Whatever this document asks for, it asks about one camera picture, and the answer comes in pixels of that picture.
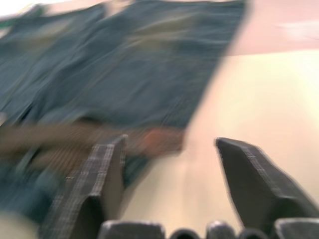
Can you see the brown braided belt with buckle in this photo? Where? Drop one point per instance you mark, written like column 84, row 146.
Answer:
column 74, row 135

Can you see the blue denim shorts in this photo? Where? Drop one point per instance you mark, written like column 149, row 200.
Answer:
column 112, row 74

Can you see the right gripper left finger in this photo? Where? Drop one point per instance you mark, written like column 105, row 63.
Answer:
column 84, row 189

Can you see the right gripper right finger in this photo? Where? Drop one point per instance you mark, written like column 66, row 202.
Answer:
column 254, row 179

